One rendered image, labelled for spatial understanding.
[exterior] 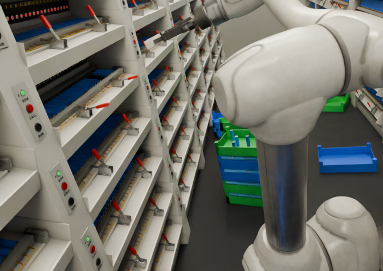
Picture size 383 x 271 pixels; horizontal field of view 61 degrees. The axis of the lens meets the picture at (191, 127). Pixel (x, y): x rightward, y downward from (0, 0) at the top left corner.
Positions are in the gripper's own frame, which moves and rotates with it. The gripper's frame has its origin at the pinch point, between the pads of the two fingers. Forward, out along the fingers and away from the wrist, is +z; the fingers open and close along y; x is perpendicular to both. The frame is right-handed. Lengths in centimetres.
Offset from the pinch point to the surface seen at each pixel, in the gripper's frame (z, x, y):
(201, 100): 29, 65, -130
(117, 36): 12.1, -7.1, -1.2
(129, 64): 16.7, 4.2, -8.4
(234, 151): 0, 69, -35
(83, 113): 17.4, 6.7, 34.9
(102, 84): 19.2, 4.3, 13.4
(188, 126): 31, 63, -78
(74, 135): 15.9, 8.9, 45.6
